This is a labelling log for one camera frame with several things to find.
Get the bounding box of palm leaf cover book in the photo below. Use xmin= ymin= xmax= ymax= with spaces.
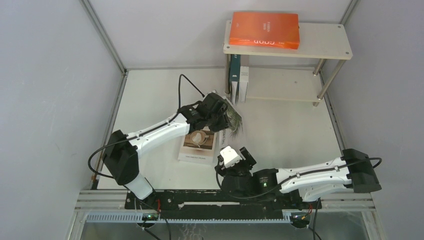
xmin=218 ymin=96 xmax=243 ymax=149

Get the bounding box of coffee cover book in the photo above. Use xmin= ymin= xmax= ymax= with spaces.
xmin=177 ymin=127 xmax=217 ymax=165

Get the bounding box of grey white plain book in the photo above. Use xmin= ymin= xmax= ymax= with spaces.
xmin=238 ymin=55 xmax=250 ymax=103

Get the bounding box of teal Humor book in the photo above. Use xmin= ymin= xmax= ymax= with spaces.
xmin=228 ymin=54 xmax=241 ymax=106

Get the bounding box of orange hardcover book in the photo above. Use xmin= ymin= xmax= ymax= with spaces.
xmin=228 ymin=11 xmax=300 ymax=50

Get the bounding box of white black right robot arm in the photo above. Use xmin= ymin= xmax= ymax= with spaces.
xmin=214 ymin=146 xmax=383 ymax=208

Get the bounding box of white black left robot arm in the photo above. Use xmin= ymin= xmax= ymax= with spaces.
xmin=102 ymin=92 xmax=230 ymax=209

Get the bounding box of white raised shelf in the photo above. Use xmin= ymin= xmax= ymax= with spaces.
xmin=223 ymin=20 xmax=353 ymax=107

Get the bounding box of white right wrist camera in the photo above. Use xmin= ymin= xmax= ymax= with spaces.
xmin=219 ymin=146 xmax=243 ymax=168

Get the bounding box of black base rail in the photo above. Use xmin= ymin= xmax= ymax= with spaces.
xmin=124 ymin=189 xmax=322 ymax=222

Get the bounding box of aluminium frame rail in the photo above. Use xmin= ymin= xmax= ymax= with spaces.
xmin=79 ymin=0 xmax=127 ymax=75

